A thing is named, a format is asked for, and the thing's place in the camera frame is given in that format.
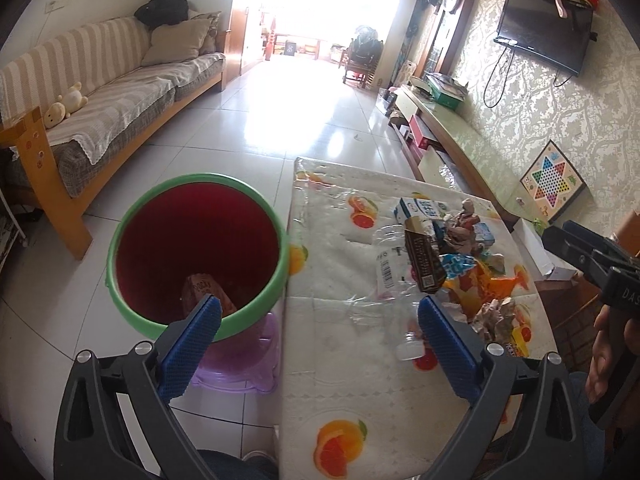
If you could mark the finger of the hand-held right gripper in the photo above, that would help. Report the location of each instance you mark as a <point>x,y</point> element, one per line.
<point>575,240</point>
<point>597,270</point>

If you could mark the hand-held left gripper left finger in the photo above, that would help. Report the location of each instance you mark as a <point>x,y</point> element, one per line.
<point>192,345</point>

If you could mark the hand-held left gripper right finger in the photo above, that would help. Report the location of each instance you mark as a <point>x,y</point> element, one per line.
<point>447,345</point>

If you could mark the green-rimmed red trash bin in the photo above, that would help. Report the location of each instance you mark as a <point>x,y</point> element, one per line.
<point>190,230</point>

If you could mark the person's right hand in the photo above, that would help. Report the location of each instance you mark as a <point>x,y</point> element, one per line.
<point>602,355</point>

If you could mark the white cardboard box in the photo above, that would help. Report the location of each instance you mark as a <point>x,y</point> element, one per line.
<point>537,250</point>

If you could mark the purple plastic stool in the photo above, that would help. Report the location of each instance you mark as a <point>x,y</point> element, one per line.
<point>245,360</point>

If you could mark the brown snack wrapper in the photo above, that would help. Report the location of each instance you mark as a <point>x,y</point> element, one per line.
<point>200,290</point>

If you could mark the crumpled paper ball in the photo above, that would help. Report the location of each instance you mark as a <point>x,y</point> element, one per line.
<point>497,317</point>

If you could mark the star checkers game board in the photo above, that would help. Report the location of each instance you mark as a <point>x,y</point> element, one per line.
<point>552,180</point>

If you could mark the brown drink carton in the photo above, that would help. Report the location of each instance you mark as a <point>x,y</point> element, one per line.
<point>424,260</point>

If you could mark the clear plastic bottle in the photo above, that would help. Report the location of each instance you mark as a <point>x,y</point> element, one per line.
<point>395,270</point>

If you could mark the small blue milk carton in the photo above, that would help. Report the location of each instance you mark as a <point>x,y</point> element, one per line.
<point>482,234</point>

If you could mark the fruit-print tablecloth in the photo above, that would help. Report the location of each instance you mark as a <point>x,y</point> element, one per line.
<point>340,350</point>

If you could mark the crumpled brown paper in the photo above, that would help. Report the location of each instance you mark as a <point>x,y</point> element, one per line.
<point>460,230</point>

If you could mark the white and blue milk carton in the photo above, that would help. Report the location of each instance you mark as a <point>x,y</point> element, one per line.
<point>420,207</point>

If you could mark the long low television cabinet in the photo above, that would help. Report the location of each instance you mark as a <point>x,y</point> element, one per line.
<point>465,140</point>

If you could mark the white board panel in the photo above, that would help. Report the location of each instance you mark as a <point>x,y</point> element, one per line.
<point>440,170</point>

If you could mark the red box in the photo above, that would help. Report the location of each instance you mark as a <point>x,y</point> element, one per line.
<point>425,132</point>

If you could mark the green flat box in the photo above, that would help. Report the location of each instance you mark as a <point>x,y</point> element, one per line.
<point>447,92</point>

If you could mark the wooden sofa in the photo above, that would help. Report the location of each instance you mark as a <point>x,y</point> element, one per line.
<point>35,160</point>

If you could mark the striped beige sofa cover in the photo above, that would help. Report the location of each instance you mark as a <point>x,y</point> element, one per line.
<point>100,95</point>

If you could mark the round yellow plush toy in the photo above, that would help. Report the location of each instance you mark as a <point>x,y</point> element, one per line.
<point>54,115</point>

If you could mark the cream plush bear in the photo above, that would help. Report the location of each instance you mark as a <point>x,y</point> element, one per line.
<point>74,100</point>

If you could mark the wooden chair with clutter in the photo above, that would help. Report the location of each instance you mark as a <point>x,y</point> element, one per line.
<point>362,55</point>

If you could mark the wooden door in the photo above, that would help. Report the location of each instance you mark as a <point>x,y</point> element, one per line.
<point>235,50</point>

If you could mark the plain beige pillow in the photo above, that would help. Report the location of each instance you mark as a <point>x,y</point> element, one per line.
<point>175,42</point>

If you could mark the patterned pillow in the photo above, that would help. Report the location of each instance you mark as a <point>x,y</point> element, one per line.
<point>212,25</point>

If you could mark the black bag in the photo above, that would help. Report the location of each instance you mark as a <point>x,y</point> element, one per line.
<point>160,7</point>

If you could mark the wall-mounted black television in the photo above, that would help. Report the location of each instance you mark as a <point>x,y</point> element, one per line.
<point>542,32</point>

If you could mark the round wall clock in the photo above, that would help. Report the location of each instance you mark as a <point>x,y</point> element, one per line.
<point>451,0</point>

